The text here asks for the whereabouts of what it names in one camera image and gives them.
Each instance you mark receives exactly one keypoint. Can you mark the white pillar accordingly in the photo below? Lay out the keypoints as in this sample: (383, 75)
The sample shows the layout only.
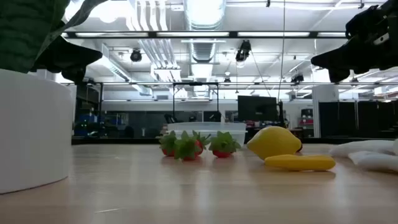
(325, 112)

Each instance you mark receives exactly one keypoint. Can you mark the small shelf with red bins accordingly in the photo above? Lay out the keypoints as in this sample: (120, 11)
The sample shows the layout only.
(307, 121)

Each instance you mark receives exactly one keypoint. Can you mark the yellow lemon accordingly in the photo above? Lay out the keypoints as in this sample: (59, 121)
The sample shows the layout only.
(273, 141)

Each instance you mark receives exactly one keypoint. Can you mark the black partition panels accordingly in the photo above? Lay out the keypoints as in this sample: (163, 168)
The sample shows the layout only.
(367, 119)

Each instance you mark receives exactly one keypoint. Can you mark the black overhead beam with lights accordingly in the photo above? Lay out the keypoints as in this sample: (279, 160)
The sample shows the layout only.
(313, 34)

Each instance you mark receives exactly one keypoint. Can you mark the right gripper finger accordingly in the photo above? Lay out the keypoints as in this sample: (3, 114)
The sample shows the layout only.
(338, 76)
(351, 57)

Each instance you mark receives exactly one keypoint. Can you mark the black ceiling spotlight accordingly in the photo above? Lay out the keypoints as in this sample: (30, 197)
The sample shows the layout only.
(136, 55)
(297, 78)
(243, 51)

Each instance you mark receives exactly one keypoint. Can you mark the red strawberry with green leaves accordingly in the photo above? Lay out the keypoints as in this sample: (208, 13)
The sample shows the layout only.
(186, 149)
(222, 144)
(168, 146)

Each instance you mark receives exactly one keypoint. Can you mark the black background monitor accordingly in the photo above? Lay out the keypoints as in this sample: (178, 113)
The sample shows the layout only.
(256, 109)

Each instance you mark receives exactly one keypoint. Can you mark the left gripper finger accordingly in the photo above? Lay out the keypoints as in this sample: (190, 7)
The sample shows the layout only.
(74, 75)
(71, 57)

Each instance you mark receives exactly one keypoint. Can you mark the dark storage rack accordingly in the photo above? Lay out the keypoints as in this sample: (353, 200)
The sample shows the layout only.
(88, 118)

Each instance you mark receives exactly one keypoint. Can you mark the white cloth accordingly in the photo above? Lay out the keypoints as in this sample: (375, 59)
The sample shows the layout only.
(367, 155)

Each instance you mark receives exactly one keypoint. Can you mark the clear plastic tupperware container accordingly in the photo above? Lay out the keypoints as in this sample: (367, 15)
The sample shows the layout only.
(214, 127)

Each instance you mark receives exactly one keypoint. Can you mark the white plant pot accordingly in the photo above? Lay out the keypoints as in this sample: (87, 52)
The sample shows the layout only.
(31, 130)

